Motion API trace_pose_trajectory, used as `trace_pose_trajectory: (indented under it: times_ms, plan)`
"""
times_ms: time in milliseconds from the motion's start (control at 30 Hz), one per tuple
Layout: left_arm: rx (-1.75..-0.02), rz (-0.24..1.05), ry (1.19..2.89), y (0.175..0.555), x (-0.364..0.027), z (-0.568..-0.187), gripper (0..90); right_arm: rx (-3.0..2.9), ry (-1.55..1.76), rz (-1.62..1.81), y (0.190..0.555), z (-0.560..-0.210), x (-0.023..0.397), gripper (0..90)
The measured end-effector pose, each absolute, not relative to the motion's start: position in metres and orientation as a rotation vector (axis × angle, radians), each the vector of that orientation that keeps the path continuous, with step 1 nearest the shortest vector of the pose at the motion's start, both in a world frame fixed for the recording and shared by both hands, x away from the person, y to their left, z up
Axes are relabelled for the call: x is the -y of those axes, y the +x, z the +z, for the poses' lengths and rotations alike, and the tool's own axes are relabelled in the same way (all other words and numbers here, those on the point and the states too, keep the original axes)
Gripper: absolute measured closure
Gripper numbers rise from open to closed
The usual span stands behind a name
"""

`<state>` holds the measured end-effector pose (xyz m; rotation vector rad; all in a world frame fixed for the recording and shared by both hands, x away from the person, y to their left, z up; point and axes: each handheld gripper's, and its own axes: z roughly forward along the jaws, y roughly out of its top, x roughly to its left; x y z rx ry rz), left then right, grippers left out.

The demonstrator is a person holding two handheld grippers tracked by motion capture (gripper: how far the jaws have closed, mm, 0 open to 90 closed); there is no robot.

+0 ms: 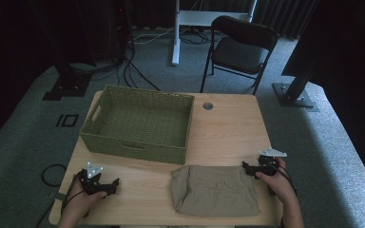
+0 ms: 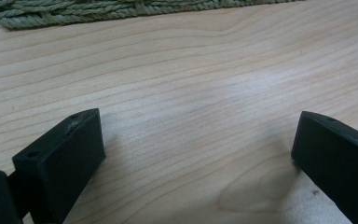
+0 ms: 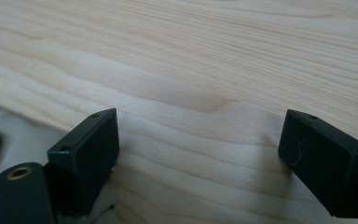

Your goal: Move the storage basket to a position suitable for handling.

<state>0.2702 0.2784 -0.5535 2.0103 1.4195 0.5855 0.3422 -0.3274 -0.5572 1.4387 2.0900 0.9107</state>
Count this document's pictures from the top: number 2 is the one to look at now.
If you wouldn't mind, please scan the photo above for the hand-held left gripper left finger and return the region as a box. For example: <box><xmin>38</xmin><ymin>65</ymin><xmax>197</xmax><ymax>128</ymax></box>
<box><xmin>11</xmin><ymin>107</ymin><xmax>106</xmax><ymax>224</ymax></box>

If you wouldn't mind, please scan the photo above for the green woven basket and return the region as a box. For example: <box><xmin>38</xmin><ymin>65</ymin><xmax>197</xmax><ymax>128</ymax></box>
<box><xmin>0</xmin><ymin>0</ymin><xmax>306</xmax><ymax>31</ymax></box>

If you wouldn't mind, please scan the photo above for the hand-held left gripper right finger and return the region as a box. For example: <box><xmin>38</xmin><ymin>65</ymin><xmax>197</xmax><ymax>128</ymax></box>
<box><xmin>291</xmin><ymin>110</ymin><xmax>358</xmax><ymax>224</ymax></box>

